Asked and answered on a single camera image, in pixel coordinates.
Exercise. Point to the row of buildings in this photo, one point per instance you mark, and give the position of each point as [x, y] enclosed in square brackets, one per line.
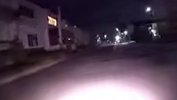
[74, 38]

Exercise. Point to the dark building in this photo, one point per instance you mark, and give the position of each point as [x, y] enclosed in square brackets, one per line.
[147, 28]

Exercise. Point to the white building with lit sign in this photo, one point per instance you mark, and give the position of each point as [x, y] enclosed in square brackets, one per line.
[32, 27]

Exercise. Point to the dark asphalt road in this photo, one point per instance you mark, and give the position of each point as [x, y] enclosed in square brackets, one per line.
[92, 69]

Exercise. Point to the pale kerb strip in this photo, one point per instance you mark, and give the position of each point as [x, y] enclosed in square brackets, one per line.
[22, 73]

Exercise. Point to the pole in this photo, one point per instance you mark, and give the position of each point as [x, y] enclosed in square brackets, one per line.
[59, 26]

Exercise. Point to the street lamp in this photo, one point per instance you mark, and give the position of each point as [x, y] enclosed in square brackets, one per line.
[148, 9]

